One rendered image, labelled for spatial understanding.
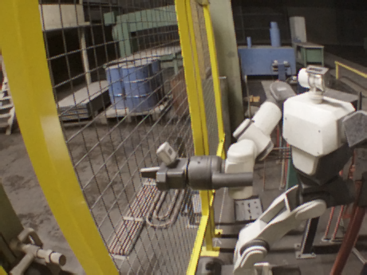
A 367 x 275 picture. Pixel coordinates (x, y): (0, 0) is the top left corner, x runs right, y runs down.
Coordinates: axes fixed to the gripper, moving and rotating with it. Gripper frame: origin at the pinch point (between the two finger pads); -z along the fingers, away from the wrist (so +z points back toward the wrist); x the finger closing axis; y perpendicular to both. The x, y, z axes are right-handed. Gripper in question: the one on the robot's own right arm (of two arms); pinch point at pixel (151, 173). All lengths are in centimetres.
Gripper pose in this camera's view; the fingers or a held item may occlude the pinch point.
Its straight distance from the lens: 73.2
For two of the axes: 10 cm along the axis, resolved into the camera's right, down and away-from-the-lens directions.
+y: 1.3, 9.1, 3.9
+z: 9.7, -0.3, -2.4
